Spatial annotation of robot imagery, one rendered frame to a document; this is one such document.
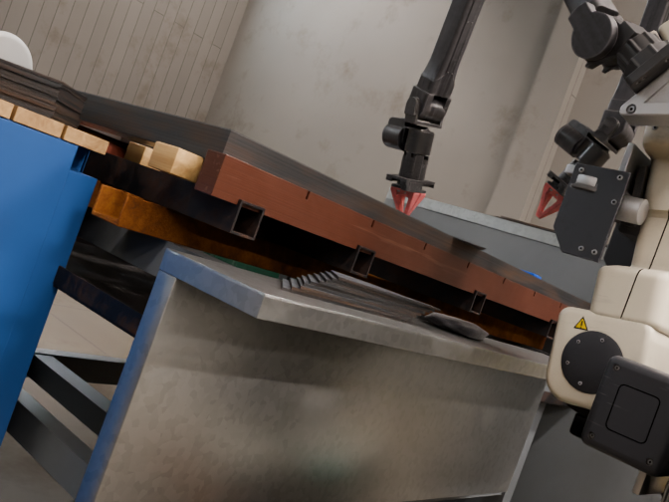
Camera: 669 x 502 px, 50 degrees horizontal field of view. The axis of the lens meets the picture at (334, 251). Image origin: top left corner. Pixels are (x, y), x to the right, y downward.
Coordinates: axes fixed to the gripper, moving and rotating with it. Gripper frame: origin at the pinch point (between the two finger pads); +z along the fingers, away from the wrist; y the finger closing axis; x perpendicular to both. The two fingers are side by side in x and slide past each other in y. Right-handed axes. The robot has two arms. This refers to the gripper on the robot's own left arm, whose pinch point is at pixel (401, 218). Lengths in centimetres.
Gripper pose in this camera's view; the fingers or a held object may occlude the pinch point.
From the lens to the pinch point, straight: 161.0
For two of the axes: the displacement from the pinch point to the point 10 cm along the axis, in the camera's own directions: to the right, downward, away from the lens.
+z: -2.0, 9.6, 2.0
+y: -6.8, 0.1, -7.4
